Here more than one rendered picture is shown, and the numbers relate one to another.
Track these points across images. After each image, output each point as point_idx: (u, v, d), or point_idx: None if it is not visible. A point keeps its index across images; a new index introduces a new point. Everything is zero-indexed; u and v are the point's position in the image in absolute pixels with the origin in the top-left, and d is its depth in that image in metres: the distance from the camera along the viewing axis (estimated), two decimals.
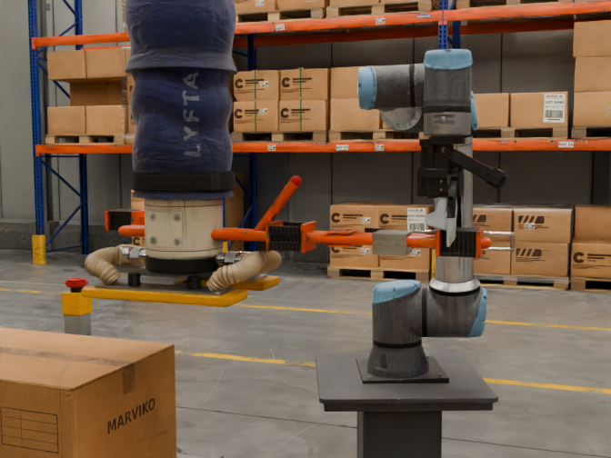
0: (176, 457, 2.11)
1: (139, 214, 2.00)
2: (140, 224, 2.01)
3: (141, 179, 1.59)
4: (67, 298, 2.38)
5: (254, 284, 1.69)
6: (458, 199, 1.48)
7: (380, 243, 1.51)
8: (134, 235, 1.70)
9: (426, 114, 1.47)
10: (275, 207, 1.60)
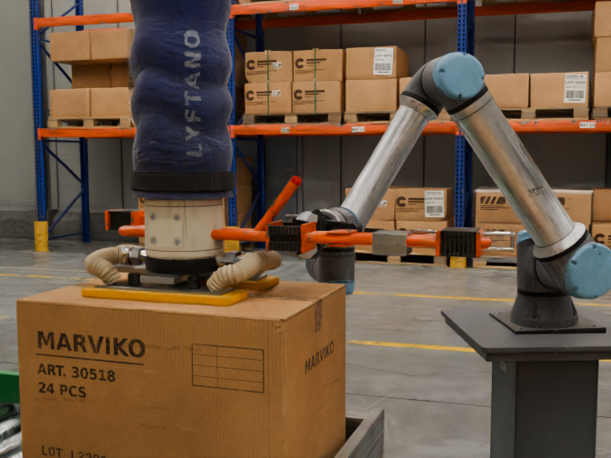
0: None
1: (139, 214, 2.00)
2: (140, 224, 2.01)
3: (141, 179, 1.59)
4: None
5: (254, 284, 1.69)
6: (317, 227, 1.67)
7: (380, 243, 1.51)
8: (134, 235, 1.70)
9: None
10: (275, 207, 1.60)
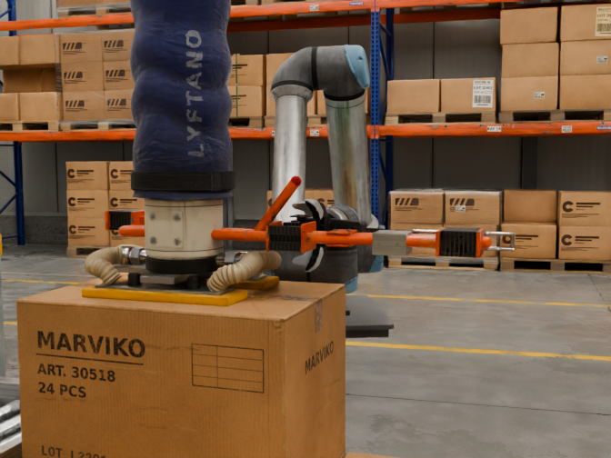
0: None
1: (139, 214, 2.00)
2: (140, 224, 2.01)
3: (141, 179, 1.59)
4: None
5: (254, 284, 1.69)
6: (322, 226, 1.67)
7: (380, 243, 1.51)
8: (134, 235, 1.70)
9: None
10: (275, 207, 1.60)
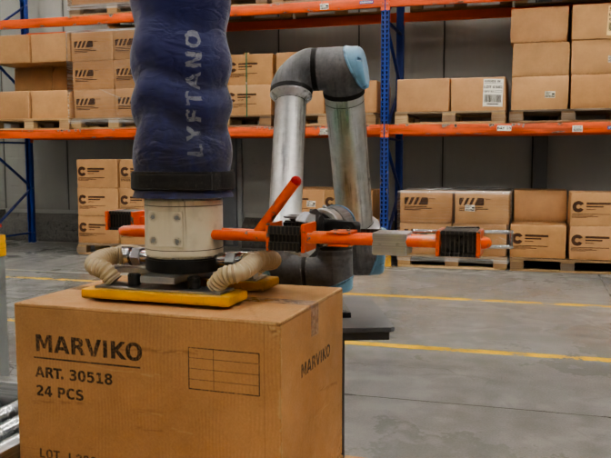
0: None
1: (139, 214, 2.00)
2: (140, 224, 2.01)
3: (141, 179, 1.59)
4: None
5: (254, 284, 1.69)
6: (315, 226, 1.68)
7: (380, 243, 1.51)
8: (134, 235, 1.70)
9: None
10: (275, 207, 1.60)
